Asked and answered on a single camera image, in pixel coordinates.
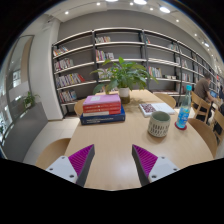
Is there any blue plastic water bottle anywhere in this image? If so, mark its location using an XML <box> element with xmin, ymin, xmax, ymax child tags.
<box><xmin>176</xmin><ymin>85</ymin><xmax>192</xmax><ymax>127</ymax></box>

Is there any wooden chair under man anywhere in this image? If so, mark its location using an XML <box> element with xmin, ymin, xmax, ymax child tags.
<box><xmin>191</xmin><ymin>92</ymin><xmax>211</xmax><ymax>123</ymax></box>

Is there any open magazine on table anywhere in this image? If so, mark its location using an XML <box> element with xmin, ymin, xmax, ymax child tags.
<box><xmin>139</xmin><ymin>103</ymin><xmax>175</xmax><ymax>117</ymax></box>

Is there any wooden chair with backpack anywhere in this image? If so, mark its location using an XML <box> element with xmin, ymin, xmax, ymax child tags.
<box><xmin>211</xmin><ymin>110</ymin><xmax>224</xmax><ymax>145</ymax></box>

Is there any seated man brown shirt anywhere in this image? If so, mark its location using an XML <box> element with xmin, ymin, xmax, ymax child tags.
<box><xmin>194</xmin><ymin>73</ymin><xmax>217</xmax><ymax>102</ymax></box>

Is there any large grey bookshelf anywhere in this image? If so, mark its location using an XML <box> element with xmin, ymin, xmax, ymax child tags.
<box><xmin>52</xmin><ymin>27</ymin><xmax>220</xmax><ymax>116</ymax></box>

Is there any potted green plant white pot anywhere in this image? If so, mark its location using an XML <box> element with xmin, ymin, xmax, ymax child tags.
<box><xmin>93</xmin><ymin>57</ymin><xmax>157</xmax><ymax>104</ymax></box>

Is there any red middle book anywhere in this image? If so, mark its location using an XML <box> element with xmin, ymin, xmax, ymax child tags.
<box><xmin>83</xmin><ymin>103</ymin><xmax>121</xmax><ymax>113</ymax></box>

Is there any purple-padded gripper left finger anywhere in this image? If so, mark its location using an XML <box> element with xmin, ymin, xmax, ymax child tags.
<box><xmin>47</xmin><ymin>145</ymin><xmax>95</xmax><ymax>187</ymax></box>

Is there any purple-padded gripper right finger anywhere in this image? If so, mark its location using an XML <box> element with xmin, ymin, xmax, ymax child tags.
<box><xmin>132</xmin><ymin>145</ymin><xmax>179</xmax><ymax>186</ymax></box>

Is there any wooden chair near right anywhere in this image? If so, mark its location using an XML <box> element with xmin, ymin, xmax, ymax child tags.
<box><xmin>188</xmin><ymin>118</ymin><xmax>218</xmax><ymax>157</ymax></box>

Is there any pink top book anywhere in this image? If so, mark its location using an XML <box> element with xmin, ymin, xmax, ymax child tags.
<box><xmin>84</xmin><ymin>94</ymin><xmax>120</xmax><ymax>106</ymax></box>

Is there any red round coaster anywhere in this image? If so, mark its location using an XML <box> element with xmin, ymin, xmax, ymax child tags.
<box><xmin>174</xmin><ymin>122</ymin><xmax>187</xmax><ymax>130</ymax></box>

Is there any wooden chair near left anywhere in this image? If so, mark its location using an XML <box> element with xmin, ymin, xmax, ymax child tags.
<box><xmin>35</xmin><ymin>138</ymin><xmax>70</xmax><ymax>169</ymax></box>

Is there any dark blue bottom book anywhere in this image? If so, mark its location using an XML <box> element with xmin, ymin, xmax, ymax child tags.
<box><xmin>80</xmin><ymin>107</ymin><xmax>126</xmax><ymax>125</ymax></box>

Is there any small plant by window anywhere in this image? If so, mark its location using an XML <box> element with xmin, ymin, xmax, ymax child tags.
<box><xmin>20</xmin><ymin>91</ymin><xmax>38</xmax><ymax>110</ymax></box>

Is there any wooden chair far side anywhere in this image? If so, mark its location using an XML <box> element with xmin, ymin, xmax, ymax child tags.
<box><xmin>155</xmin><ymin>93</ymin><xmax>176</xmax><ymax>108</ymax></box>

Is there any green patterned ceramic mug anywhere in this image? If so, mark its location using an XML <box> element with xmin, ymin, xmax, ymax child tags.
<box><xmin>148</xmin><ymin>111</ymin><xmax>171</xmax><ymax>138</ymax></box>

